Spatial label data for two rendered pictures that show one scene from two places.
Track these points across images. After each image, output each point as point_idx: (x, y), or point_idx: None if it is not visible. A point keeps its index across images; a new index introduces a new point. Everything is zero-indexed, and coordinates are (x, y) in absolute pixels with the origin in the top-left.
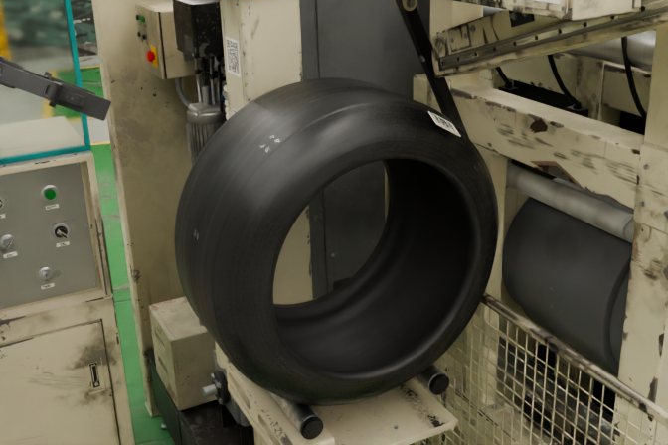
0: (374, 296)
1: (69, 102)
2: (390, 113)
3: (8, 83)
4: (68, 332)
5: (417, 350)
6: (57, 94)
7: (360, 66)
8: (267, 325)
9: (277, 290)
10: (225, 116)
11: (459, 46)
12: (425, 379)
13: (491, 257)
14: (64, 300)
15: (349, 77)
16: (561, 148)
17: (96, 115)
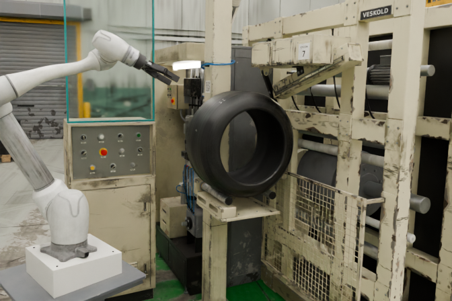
0: (250, 173)
1: (169, 74)
2: (259, 96)
3: (153, 67)
4: (138, 187)
5: (265, 179)
6: (166, 72)
7: None
8: (217, 157)
9: None
10: None
11: (281, 86)
12: (268, 193)
13: (290, 150)
14: (137, 175)
15: None
16: (315, 121)
17: (175, 80)
